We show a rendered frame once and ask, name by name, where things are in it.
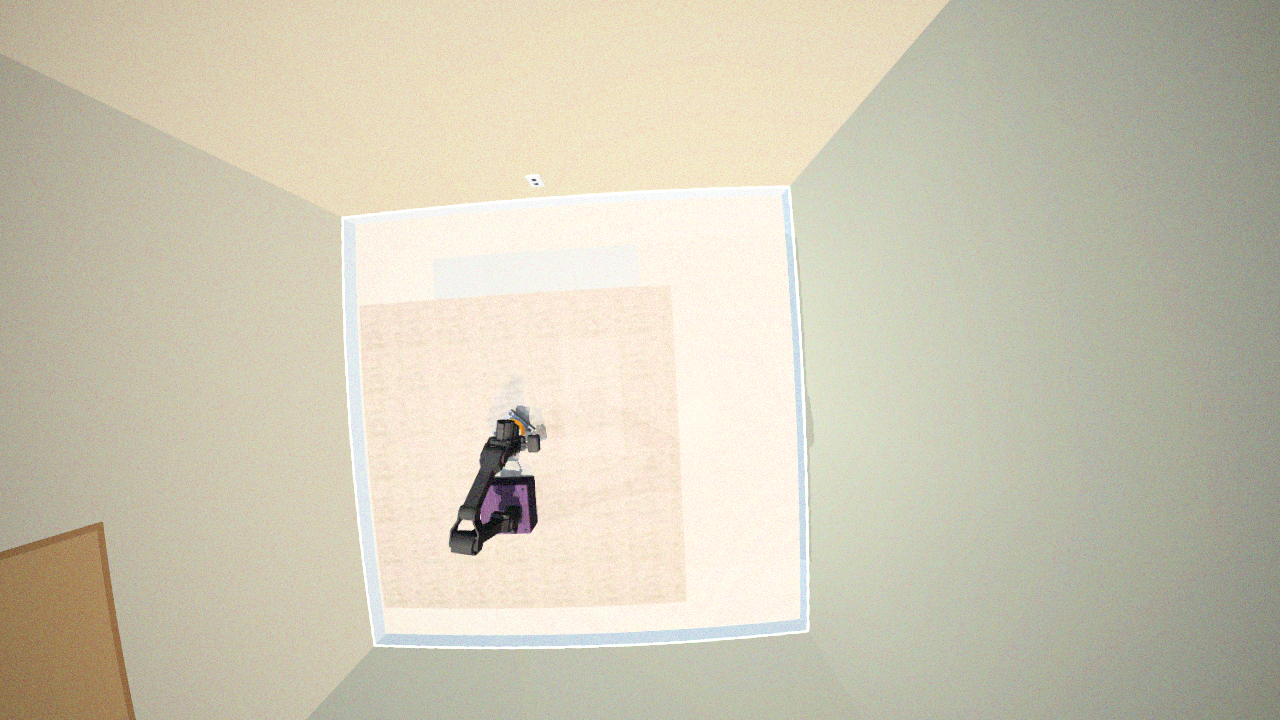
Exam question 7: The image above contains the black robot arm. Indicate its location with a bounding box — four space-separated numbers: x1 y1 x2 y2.
449 419 522 556

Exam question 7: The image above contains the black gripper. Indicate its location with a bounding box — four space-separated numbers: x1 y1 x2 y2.
511 434 540 456

